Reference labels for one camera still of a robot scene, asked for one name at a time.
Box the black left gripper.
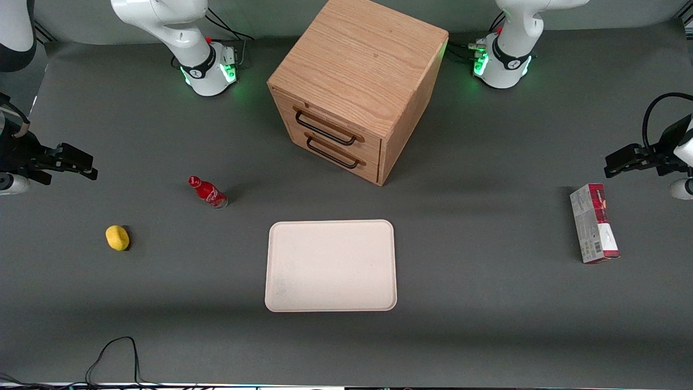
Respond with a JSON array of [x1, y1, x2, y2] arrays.
[[604, 115, 693, 179]]

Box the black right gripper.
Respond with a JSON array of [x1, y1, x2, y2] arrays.
[[0, 129, 99, 185]]

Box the black metal drawer handle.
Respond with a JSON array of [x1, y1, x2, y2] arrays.
[[293, 106, 365, 146], [305, 133, 367, 170]]

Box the wooden drawer front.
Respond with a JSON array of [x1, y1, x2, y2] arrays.
[[272, 88, 383, 164], [289, 126, 381, 184]]

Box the wooden drawer cabinet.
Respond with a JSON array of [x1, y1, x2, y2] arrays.
[[267, 0, 449, 187]]

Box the red and grey carton box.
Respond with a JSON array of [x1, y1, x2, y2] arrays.
[[569, 183, 621, 265]]

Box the yellow lemon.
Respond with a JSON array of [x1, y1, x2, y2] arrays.
[[105, 225, 131, 252]]

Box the red plastic soda bottle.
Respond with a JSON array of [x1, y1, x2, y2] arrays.
[[188, 175, 229, 210]]

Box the beige plastic tray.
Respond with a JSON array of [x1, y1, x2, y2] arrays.
[[264, 219, 398, 313]]

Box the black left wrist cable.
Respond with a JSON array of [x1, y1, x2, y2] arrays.
[[642, 93, 693, 159]]

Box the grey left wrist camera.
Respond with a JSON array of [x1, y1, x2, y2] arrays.
[[670, 178, 693, 202]]

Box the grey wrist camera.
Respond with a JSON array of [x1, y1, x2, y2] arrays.
[[0, 173, 31, 196], [670, 178, 693, 202]]

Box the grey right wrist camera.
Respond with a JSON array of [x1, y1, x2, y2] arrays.
[[0, 173, 31, 196]]

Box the black left base cables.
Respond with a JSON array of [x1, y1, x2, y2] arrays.
[[448, 12, 506, 56]]

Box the black base cables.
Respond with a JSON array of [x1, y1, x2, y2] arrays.
[[448, 12, 506, 56], [205, 6, 256, 43]]

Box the black looped floor cable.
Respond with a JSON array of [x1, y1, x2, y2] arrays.
[[85, 336, 142, 386]]

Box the black right base cables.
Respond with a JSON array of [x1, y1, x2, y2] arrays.
[[205, 6, 256, 43]]

